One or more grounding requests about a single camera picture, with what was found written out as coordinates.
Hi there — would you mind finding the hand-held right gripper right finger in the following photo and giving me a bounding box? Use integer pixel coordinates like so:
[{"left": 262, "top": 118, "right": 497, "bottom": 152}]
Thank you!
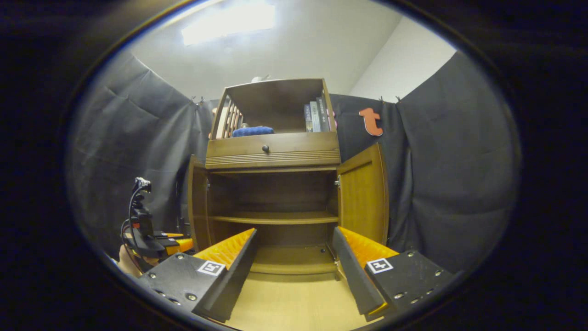
[{"left": 332, "top": 226, "right": 455, "bottom": 322}]

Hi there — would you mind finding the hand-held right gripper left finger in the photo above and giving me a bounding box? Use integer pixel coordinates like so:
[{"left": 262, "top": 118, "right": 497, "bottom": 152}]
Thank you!
[{"left": 138, "top": 228, "right": 259, "bottom": 324}]

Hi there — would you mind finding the wooden shoe cabinet door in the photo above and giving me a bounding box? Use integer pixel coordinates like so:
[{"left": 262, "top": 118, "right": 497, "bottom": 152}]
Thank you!
[
  {"left": 187, "top": 155, "right": 212, "bottom": 252},
  {"left": 337, "top": 143, "right": 390, "bottom": 246}
]

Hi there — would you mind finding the wooden double-door shoe cabinet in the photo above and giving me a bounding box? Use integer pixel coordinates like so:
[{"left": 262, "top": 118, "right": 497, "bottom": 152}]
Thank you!
[{"left": 187, "top": 77, "right": 343, "bottom": 276}]

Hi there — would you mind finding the wooden inner shelf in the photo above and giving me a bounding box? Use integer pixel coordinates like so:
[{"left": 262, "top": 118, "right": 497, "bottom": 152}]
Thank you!
[{"left": 209, "top": 211, "right": 339, "bottom": 226}]

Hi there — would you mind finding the blue folded cloth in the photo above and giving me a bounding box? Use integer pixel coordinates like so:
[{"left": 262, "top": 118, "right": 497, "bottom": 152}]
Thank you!
[{"left": 232, "top": 126, "right": 275, "bottom": 137}]

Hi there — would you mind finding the black backdrop cloth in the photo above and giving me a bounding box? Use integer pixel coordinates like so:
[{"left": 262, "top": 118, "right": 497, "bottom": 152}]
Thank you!
[{"left": 67, "top": 50, "right": 522, "bottom": 276}]

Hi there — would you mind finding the wooden drawer front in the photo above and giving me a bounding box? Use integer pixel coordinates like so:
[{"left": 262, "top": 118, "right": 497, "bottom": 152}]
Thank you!
[{"left": 205, "top": 132, "right": 342, "bottom": 170}]

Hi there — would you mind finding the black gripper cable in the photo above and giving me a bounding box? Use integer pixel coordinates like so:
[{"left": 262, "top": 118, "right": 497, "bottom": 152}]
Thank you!
[{"left": 120, "top": 177, "right": 153, "bottom": 272}]

